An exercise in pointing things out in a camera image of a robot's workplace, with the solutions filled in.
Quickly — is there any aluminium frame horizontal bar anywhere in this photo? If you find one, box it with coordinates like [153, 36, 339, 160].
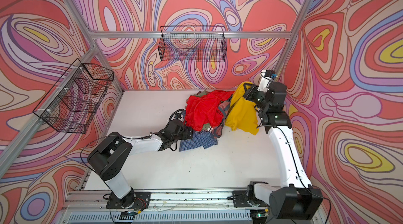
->
[89, 31, 292, 39]

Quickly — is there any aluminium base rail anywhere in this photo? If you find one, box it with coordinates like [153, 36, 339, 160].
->
[53, 187, 304, 224]

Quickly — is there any yellow cloth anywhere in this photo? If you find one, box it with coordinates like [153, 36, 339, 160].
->
[225, 82, 259, 135]

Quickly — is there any aluminium frame corner post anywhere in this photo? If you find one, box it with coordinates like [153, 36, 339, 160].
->
[275, 0, 314, 79]

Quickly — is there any pink cloth with grey trim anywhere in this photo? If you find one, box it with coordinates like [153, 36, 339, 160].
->
[211, 97, 232, 139]

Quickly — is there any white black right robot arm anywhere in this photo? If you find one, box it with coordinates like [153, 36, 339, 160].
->
[233, 82, 324, 221]

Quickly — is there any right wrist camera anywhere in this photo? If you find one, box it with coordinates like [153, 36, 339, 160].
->
[263, 70, 277, 80]

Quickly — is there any black wire basket left wall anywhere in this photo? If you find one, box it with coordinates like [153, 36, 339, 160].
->
[33, 59, 114, 134]

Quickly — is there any green cloth with grey trim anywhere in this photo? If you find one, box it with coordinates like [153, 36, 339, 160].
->
[187, 90, 221, 132]

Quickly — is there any blue checked cloth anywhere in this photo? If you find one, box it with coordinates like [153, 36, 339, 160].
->
[179, 131, 218, 152]

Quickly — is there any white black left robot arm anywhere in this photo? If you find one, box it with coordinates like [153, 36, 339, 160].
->
[87, 119, 193, 209]

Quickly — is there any red cloth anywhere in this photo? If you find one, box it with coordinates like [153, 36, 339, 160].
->
[184, 90, 234, 132]

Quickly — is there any aluminium frame left post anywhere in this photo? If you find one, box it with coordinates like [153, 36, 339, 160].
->
[47, 0, 124, 94]

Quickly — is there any black wire basket back wall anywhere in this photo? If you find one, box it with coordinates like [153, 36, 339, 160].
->
[158, 25, 227, 63]

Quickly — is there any aluminium frame left lower beam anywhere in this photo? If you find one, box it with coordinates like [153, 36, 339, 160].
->
[1, 45, 96, 177]

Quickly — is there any black wire basket wall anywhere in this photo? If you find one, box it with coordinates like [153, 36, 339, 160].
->
[158, 25, 227, 63]
[33, 59, 114, 134]

